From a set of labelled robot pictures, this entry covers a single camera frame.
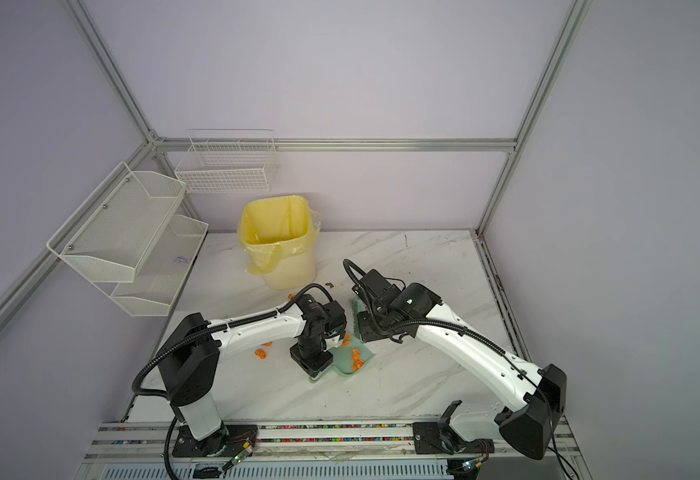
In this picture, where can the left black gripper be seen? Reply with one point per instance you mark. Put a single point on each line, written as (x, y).
(312, 368)

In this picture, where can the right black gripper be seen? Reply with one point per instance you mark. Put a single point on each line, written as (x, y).
(364, 332)

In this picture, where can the green hand brush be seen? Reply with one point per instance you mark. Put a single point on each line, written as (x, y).
(360, 315)

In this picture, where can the green dustpan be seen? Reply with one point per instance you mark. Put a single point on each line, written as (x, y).
(339, 365)

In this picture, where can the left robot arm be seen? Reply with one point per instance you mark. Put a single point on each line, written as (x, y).
(183, 370)

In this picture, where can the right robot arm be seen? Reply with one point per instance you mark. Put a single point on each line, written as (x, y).
(533, 397)

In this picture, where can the orange scraps left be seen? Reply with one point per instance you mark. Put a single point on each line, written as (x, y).
(262, 351)

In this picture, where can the orange scrap cluster right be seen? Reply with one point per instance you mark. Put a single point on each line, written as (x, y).
(353, 350)

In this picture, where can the cream trash bin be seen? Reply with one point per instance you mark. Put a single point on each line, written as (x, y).
(293, 273)

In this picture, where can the yellow bin liner bag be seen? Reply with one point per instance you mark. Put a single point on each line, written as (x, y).
(272, 230)

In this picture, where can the lower white mesh shelf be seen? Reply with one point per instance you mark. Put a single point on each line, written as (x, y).
(158, 284)

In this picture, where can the white mesh shelf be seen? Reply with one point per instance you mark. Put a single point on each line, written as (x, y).
(158, 284)
(110, 237)

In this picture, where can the upper white mesh shelf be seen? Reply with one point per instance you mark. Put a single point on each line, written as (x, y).
(110, 237)

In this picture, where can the white wire wall basket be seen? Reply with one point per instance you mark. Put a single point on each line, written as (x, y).
(229, 161)

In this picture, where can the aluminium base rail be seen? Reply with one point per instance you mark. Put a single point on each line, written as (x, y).
(375, 449)

